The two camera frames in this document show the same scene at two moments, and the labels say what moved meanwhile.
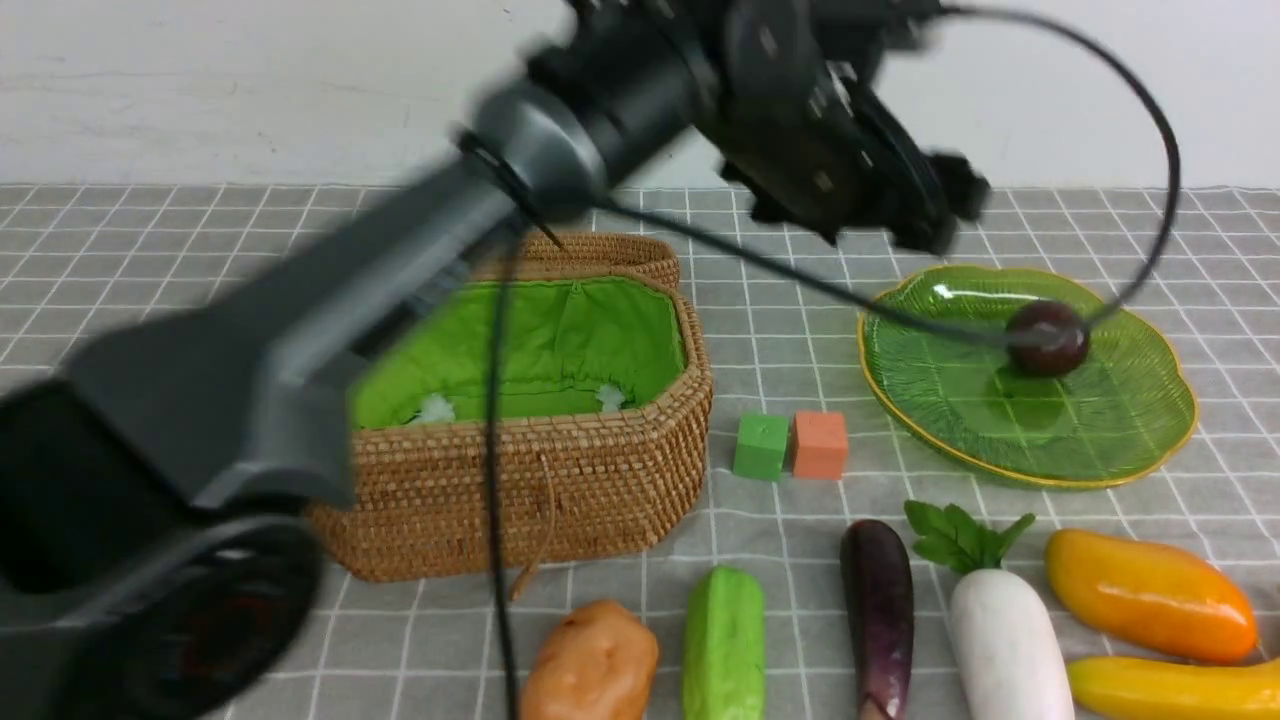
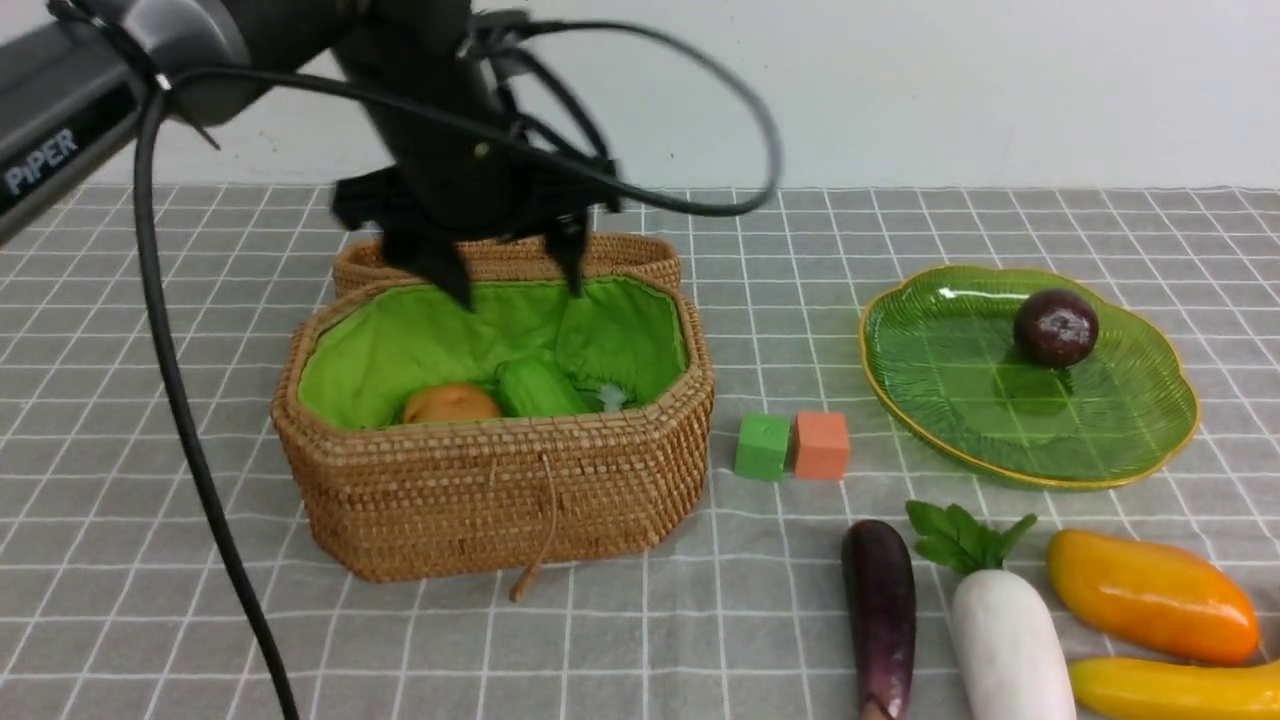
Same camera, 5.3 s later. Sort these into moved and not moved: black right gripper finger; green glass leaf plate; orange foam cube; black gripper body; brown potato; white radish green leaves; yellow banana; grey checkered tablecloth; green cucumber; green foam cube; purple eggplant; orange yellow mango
Moved: black right gripper finger; green cucumber; black gripper body; brown potato
Not moved: grey checkered tablecloth; yellow banana; purple eggplant; orange yellow mango; white radish green leaves; green foam cube; orange foam cube; green glass leaf plate
